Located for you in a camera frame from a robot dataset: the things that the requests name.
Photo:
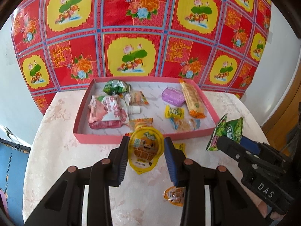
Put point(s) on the red floral wall covering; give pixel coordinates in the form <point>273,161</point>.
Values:
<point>64,44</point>

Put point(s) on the green crumpled snack packet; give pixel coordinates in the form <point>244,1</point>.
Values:
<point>113,87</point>

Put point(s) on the orange gummy candy packet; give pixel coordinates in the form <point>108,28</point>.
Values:
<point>139,123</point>

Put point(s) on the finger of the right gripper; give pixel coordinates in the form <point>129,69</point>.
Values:
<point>251,144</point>
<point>234,150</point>

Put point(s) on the orange cracker packet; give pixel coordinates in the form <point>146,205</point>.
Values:
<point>193,100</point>

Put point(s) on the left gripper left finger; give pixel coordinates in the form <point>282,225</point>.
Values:
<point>109,172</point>

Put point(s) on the purple mint tin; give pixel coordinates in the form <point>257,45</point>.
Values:
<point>173,96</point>

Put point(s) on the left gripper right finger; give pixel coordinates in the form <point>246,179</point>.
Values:
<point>188,174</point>

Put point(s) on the wooden furniture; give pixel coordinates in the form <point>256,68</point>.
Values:
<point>284,119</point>

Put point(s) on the clear blue-edged snack packet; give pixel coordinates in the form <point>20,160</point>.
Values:
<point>185,125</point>

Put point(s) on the green pea snack bag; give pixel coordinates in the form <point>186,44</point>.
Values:
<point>232,129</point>

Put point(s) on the orange jelly cup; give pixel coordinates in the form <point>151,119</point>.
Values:
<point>175,195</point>

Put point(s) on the pink cardboard tray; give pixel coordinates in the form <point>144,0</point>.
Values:
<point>152,87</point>

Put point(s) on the pink white drink pouch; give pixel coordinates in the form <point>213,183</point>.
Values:
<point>109,112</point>

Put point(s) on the clear rainbow candy packet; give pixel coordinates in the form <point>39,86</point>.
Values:
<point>135,98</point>

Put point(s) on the person's right hand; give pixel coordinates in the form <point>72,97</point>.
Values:
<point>263,208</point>

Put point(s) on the blue floor mat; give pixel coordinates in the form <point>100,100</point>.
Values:
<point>14,159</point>

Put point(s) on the yellow green candy packet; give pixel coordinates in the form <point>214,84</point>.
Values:
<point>174,112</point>

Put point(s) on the yellow jelly cup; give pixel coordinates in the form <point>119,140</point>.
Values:
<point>145,147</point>

